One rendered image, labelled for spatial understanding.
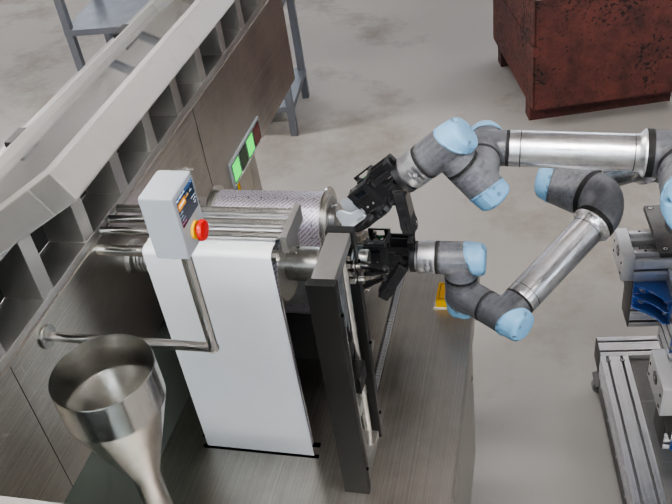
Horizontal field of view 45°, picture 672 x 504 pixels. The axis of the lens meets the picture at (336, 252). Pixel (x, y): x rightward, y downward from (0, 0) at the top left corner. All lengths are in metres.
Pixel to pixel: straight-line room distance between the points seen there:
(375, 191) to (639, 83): 3.09
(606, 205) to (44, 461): 1.29
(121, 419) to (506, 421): 2.04
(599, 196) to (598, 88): 2.58
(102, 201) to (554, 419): 1.88
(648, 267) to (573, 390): 0.77
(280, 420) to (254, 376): 0.13
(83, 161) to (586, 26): 3.80
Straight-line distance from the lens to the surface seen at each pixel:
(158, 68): 0.82
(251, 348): 1.55
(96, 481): 1.61
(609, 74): 4.51
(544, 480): 2.82
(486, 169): 1.59
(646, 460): 2.62
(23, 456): 1.40
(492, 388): 3.06
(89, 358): 1.19
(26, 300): 1.42
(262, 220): 1.43
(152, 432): 1.14
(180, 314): 1.55
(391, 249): 1.83
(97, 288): 1.53
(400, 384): 1.86
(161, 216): 1.08
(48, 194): 0.68
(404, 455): 1.73
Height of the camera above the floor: 2.26
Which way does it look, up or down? 37 degrees down
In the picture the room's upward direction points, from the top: 9 degrees counter-clockwise
